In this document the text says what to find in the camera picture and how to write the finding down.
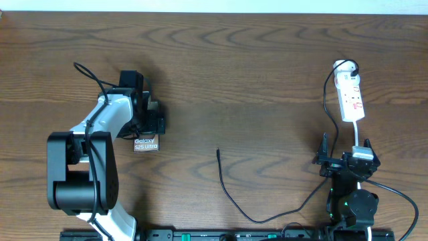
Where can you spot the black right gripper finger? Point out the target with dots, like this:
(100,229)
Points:
(323,148)
(368,151)

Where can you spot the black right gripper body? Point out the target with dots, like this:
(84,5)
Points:
(330,168)

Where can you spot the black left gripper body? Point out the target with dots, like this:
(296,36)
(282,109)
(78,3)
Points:
(148,122)

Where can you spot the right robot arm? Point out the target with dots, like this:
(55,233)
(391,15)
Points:
(351,208)

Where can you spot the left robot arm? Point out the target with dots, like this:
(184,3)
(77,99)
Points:
(82,176)

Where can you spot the white power strip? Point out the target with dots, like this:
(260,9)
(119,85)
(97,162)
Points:
(349,96)

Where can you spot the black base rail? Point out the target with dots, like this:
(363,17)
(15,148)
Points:
(238,235)

